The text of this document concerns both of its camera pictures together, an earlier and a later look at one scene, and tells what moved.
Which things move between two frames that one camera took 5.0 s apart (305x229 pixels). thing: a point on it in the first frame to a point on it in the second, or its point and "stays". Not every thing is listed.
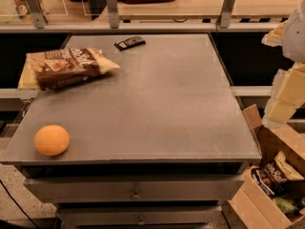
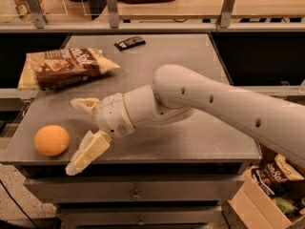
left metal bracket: x=34 y=4 stays
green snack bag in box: x=286 y=205 stays
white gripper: x=295 y=37 to x=111 y=115
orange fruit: x=51 y=140 stays
